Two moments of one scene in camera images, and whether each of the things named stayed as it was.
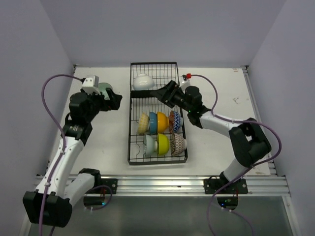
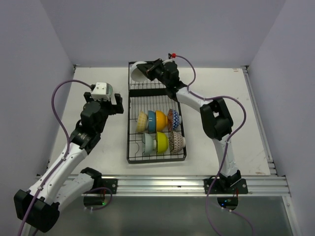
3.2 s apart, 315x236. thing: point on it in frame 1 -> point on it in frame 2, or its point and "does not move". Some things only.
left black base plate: (110, 183) does not move
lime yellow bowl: (163, 144) does not move
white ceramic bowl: (142, 82) -> (136, 73)
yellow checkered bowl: (143, 124) does not move
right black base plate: (212, 184) does not move
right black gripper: (162, 93) -> (149, 68)
